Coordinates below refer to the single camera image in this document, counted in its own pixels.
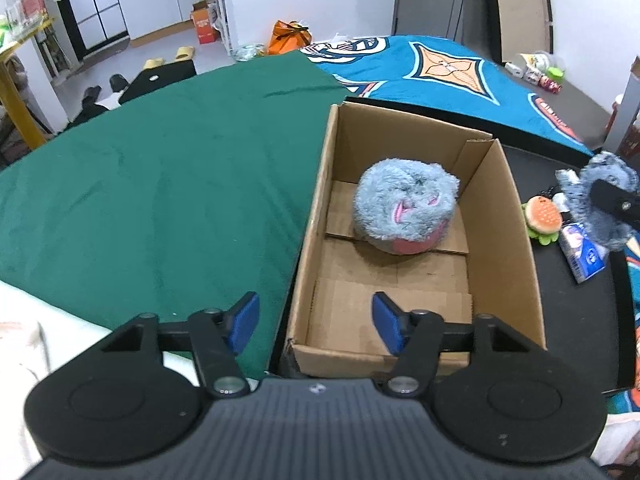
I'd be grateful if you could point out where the wooden board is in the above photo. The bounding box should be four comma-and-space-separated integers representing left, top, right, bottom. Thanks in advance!
492, 0, 556, 64

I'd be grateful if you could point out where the dark grey cabinet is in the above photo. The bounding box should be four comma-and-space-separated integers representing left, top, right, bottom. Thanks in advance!
392, 0, 501, 61

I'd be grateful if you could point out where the green cloth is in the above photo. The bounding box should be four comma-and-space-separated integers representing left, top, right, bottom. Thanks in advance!
0, 51, 351, 381

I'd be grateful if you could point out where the crumpled clear plastic wrap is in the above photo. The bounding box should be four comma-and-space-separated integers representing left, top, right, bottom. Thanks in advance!
234, 43, 267, 63

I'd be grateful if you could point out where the black case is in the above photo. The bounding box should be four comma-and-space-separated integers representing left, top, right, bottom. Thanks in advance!
117, 60, 196, 106

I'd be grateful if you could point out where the burger plush toy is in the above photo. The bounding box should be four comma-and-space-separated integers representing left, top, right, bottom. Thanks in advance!
521, 195, 563, 246

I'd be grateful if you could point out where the brown cardboard box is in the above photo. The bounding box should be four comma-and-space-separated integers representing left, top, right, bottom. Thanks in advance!
282, 101, 547, 381

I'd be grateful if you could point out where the yellow table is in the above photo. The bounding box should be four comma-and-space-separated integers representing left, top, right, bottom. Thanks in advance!
0, 15, 57, 151

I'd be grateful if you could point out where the grey striped plush toy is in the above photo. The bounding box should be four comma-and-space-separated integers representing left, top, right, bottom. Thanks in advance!
556, 151, 640, 251

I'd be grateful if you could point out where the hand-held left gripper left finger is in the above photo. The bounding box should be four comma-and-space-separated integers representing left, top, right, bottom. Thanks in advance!
100, 291, 261, 399

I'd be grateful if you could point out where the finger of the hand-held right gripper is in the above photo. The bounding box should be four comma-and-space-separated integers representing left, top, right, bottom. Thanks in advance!
589, 178, 640, 222

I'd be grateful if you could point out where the blue printed blanket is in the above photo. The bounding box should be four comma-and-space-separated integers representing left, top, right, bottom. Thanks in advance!
299, 35, 640, 411

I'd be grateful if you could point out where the tissue packet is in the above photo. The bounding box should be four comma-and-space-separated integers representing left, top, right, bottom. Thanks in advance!
557, 222, 608, 284

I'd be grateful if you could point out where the white cloth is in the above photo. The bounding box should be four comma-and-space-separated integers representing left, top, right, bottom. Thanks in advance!
0, 280, 196, 480

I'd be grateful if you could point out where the orange bag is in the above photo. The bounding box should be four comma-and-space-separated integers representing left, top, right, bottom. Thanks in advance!
267, 20, 313, 56

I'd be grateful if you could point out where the orange cardboard box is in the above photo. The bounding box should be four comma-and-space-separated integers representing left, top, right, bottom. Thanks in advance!
190, 0, 221, 45

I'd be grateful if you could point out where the round blue fluffy plush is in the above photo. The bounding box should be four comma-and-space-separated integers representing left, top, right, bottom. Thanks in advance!
352, 158, 461, 256

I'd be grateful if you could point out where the black framed glass door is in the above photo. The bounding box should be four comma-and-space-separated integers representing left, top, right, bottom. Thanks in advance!
47, 0, 132, 57

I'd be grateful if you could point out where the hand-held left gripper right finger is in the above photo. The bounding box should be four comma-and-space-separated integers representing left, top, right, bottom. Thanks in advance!
371, 291, 546, 399

